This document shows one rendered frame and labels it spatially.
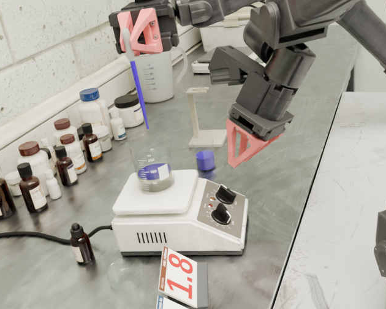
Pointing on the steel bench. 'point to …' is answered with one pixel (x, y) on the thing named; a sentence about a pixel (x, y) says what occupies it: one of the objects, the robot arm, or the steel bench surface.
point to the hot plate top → (133, 196)
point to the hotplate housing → (175, 232)
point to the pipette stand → (219, 137)
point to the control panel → (238, 208)
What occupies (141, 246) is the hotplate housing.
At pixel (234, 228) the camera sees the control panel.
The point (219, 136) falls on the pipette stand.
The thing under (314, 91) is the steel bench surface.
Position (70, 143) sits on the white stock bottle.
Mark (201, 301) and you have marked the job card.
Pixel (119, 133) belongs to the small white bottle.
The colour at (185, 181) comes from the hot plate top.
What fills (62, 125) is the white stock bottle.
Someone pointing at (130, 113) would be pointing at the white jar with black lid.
